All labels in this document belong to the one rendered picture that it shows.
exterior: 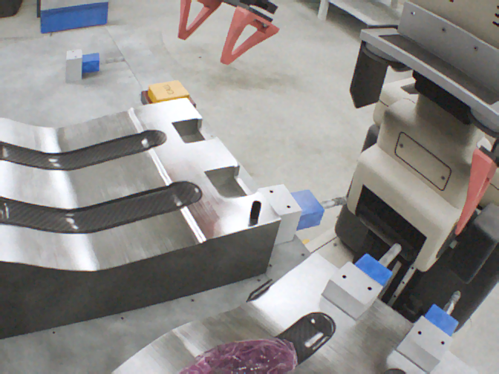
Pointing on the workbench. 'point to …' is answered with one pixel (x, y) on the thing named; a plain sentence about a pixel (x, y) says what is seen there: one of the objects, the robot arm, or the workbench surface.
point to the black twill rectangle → (259, 289)
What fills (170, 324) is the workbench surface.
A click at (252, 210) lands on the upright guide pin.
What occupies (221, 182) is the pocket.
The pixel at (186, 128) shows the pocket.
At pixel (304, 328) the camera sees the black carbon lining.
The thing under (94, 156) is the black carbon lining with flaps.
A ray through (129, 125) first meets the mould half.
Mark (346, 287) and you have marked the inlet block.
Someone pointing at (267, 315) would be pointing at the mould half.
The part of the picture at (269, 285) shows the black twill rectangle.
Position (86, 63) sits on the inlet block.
